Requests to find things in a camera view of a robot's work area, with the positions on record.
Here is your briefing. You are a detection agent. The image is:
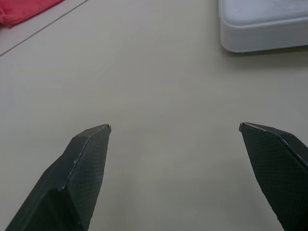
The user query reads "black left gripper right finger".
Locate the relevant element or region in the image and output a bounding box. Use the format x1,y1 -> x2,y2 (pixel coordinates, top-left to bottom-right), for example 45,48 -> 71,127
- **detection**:
239,122 -> 308,231

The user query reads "white plastic tray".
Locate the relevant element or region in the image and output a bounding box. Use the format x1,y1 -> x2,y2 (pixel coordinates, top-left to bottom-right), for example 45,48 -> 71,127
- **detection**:
218,0 -> 308,53

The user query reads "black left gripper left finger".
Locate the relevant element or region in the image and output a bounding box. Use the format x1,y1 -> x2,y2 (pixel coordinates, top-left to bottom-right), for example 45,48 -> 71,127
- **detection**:
4,124 -> 112,231

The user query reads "red cloth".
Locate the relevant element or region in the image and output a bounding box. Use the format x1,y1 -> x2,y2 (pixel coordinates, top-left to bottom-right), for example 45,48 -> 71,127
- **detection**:
0,0 -> 65,29

